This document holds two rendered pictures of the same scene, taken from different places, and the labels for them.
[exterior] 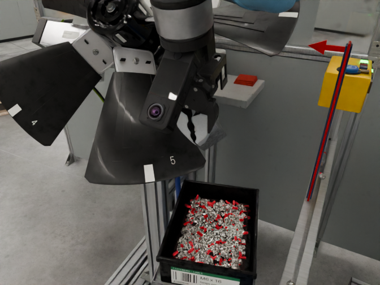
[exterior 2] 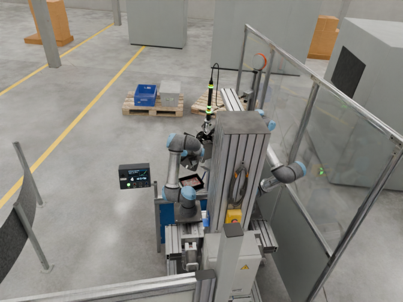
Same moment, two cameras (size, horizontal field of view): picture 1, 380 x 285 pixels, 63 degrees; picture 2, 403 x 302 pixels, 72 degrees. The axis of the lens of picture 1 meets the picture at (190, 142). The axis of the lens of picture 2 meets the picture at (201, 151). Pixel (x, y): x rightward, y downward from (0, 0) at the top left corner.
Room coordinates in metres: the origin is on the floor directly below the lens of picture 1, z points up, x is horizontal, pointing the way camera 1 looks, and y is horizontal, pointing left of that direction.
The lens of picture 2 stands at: (-0.86, -1.67, 2.78)
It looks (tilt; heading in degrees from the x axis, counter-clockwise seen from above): 36 degrees down; 49
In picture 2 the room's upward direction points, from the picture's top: 4 degrees clockwise
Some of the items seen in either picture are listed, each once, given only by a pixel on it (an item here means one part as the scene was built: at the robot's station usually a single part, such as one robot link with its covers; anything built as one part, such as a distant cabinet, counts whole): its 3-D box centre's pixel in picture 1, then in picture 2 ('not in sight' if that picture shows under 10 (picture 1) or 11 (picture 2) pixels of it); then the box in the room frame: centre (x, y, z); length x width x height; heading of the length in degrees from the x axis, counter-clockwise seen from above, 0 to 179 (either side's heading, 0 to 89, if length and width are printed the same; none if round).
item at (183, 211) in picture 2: not in sight; (188, 206); (0.09, -0.46, 1.09); 0.15 x 0.15 x 0.10
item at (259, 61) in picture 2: not in sight; (259, 61); (1.38, 0.15, 1.88); 0.16 x 0.07 x 0.16; 98
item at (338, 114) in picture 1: (335, 119); not in sight; (0.77, -0.40, 0.92); 0.03 x 0.03 x 0.12; 63
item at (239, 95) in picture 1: (214, 85); not in sight; (1.21, -0.10, 0.85); 0.36 x 0.24 x 0.03; 63
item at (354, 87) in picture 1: (344, 84); not in sight; (0.77, -0.40, 1.02); 0.16 x 0.10 x 0.11; 153
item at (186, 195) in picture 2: not in sight; (187, 196); (0.08, -0.45, 1.20); 0.13 x 0.12 x 0.14; 133
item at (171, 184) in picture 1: (171, 183); not in sight; (0.93, 0.07, 0.56); 0.19 x 0.04 x 0.04; 153
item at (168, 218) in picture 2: not in sight; (198, 220); (0.42, -0.22, 0.45); 0.82 x 0.02 x 0.66; 153
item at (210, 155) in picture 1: (210, 169); not in sight; (1.21, -0.10, 0.42); 0.04 x 0.04 x 0.83; 63
